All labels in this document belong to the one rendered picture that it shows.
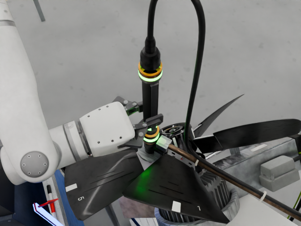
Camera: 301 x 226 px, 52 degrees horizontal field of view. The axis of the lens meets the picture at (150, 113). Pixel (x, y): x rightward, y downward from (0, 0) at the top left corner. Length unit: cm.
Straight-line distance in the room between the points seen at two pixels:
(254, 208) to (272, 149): 21
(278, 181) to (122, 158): 48
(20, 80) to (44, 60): 225
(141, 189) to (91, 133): 16
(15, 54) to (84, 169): 44
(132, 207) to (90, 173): 24
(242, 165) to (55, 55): 218
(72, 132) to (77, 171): 34
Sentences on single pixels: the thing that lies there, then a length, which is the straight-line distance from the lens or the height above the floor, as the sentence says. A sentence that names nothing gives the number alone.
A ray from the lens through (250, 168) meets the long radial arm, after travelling 104.
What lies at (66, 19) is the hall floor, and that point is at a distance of 318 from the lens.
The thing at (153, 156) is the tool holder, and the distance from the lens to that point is 84.
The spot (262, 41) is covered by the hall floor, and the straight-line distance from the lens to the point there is 305.
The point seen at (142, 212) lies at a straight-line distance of 110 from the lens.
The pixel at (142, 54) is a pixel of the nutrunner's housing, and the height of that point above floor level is 166.
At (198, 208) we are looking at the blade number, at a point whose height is 140.
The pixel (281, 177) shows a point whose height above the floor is 114.
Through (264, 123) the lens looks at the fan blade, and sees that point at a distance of 82.
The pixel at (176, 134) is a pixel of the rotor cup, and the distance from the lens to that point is 88.
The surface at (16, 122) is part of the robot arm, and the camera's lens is 57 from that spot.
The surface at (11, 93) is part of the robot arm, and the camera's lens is 60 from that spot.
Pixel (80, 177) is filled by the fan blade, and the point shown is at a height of 118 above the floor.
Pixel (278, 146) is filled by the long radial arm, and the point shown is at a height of 114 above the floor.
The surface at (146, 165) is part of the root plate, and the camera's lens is 93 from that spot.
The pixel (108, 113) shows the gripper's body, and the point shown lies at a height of 149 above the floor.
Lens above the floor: 205
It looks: 59 degrees down
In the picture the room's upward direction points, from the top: straight up
